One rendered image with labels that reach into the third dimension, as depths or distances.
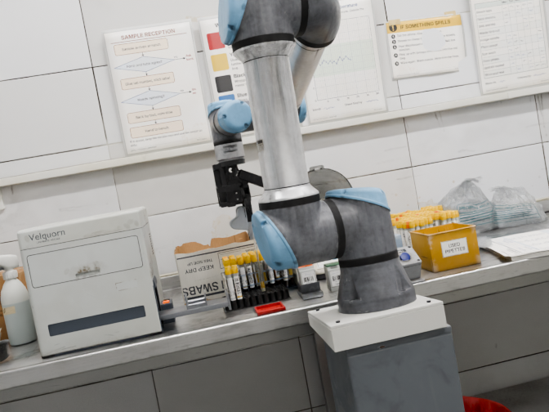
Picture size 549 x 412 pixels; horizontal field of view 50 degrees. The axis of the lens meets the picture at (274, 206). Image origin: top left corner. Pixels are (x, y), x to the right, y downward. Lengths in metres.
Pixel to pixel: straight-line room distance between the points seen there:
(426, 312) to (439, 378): 0.13
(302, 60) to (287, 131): 0.24
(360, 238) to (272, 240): 0.17
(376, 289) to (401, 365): 0.14
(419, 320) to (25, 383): 0.87
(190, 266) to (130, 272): 0.33
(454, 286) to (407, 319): 0.47
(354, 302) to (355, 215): 0.16
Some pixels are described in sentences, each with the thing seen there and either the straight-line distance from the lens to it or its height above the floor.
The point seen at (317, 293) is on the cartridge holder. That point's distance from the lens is 1.50.
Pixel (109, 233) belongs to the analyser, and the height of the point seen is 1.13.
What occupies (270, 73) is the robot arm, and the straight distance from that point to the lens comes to 1.08.
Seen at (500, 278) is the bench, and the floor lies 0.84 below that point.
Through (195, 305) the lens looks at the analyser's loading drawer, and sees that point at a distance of 1.45.
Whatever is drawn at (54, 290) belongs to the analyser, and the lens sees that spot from 1.46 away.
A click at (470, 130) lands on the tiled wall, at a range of 2.31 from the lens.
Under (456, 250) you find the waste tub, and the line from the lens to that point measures 1.60.
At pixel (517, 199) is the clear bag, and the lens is 2.19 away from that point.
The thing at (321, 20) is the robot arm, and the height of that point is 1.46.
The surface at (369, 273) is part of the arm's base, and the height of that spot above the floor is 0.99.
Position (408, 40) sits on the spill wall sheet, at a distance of 2.26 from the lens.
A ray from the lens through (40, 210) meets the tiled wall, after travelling 2.11.
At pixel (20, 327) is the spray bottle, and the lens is 1.71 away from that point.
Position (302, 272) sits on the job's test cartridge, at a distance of 1.51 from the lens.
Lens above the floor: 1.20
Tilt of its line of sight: 3 degrees down
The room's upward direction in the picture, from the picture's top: 10 degrees counter-clockwise
